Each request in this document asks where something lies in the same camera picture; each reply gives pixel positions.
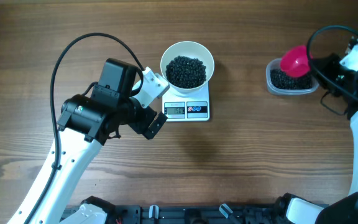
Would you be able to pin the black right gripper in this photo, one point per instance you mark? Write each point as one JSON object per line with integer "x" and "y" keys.
{"x": 327, "y": 61}

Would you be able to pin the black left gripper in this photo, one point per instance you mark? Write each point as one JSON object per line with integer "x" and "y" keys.
{"x": 140, "y": 126}

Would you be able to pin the black beans in container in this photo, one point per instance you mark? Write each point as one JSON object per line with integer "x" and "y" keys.
{"x": 281, "y": 80}

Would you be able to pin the clear plastic container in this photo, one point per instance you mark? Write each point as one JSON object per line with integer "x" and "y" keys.
{"x": 275, "y": 64}

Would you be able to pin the white digital kitchen scale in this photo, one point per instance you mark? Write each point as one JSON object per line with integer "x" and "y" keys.
{"x": 185, "y": 105}

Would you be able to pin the pink plastic measuring scoop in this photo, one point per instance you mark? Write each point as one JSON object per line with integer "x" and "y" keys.
{"x": 295, "y": 62}

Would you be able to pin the black beans in bowl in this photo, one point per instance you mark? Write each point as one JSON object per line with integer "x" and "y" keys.
{"x": 185, "y": 72}

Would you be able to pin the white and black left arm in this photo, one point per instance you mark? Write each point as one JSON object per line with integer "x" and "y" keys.
{"x": 121, "y": 97}

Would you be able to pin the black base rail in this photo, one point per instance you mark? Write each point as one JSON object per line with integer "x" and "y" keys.
{"x": 124, "y": 214}

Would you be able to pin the white bowl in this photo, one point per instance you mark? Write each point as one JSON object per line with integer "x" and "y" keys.
{"x": 188, "y": 49}

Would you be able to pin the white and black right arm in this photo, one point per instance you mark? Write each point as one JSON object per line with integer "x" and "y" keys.
{"x": 299, "y": 210}

